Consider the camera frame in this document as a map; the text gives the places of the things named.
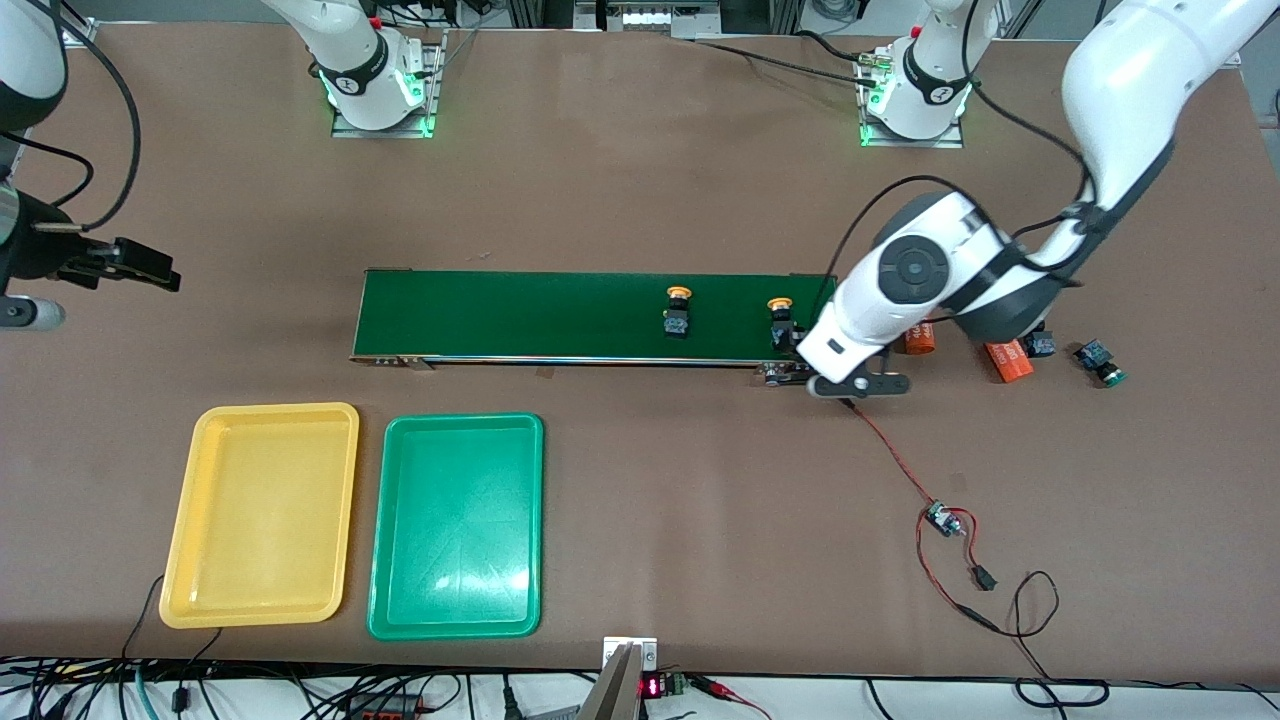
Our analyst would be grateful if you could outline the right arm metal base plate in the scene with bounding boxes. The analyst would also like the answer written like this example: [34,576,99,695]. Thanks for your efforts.
[332,28,446,139]

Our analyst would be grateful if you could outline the thick black cable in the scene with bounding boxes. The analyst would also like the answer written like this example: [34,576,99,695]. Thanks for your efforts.
[1015,678,1111,709]

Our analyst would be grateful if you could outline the red power lead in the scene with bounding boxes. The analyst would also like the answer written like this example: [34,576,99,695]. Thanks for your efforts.
[915,510,1003,633]

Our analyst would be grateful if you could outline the yellow plastic tray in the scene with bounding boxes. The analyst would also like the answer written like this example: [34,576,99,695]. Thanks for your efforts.
[158,402,361,630]

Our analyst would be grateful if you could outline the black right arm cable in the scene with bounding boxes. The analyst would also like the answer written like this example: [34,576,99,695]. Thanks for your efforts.
[0,0,141,233]

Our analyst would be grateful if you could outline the aluminium frame structure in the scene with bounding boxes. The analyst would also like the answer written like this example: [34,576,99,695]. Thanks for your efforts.
[505,0,801,41]

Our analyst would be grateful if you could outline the black cable to arm base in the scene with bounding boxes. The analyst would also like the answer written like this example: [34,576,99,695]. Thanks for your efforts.
[690,30,886,86]

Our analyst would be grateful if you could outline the black plug with red lead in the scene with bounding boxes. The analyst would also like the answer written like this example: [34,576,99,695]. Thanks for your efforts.
[955,508,999,592]

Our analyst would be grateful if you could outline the green plastic tray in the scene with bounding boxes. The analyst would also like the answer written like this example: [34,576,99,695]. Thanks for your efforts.
[366,412,545,641]

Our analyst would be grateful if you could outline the orange power strip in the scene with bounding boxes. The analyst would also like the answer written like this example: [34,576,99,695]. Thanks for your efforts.
[345,690,441,720]

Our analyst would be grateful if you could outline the thin black cable loop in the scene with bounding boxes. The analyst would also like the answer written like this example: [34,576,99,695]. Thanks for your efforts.
[995,570,1061,683]

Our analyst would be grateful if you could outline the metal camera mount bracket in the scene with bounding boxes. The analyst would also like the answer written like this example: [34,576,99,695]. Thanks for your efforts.
[575,636,659,720]

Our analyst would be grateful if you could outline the green conveyor belt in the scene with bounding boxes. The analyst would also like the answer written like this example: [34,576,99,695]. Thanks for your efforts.
[350,268,849,388]

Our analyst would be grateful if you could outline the red clip lead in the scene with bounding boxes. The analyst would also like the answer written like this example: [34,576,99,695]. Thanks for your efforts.
[688,675,773,720]

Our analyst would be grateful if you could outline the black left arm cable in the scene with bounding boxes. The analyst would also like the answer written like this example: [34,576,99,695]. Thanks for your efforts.
[830,80,1096,301]

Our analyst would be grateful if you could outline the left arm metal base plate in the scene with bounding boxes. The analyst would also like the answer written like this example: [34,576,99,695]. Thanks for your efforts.
[858,50,967,149]

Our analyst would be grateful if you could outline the red black motor cable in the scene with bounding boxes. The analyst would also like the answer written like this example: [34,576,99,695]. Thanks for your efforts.
[840,398,936,513]

